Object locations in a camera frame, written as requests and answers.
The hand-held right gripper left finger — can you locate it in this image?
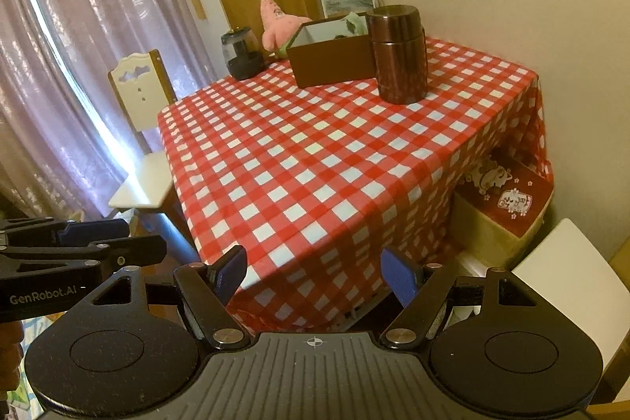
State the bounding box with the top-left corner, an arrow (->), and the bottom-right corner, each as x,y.
91,245 -> 252,350

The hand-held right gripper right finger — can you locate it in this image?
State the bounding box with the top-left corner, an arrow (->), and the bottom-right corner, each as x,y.
381,248 -> 539,348

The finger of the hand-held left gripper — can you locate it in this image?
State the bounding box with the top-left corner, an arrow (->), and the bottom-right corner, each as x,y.
0,216 -> 132,250
0,236 -> 169,274

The brown cardboard box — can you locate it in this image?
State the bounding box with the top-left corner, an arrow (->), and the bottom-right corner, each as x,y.
286,11 -> 376,89

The red checked tablecloth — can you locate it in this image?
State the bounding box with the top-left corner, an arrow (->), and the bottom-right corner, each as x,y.
157,37 -> 555,328

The red printed cardboard box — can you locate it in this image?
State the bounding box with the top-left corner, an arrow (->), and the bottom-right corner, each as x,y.
449,154 -> 555,269

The white wooden chair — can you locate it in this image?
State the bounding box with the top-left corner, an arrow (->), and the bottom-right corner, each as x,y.
455,218 -> 623,407
107,49 -> 179,225

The sheer pink curtain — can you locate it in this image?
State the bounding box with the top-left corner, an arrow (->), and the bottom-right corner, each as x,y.
0,0 -> 222,224

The brown metal canister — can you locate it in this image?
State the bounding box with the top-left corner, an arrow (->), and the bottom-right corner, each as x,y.
365,5 -> 428,105

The black grinder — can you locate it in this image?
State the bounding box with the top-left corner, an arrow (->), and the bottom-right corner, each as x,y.
220,28 -> 265,81

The pink starfish plush toy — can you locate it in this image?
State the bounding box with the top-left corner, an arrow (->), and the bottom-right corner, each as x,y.
260,0 -> 312,57

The green cloth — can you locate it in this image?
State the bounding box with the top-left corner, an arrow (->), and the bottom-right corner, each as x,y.
342,13 -> 370,35

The clear picture frame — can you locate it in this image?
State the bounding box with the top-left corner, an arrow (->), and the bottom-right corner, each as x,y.
316,0 -> 380,20

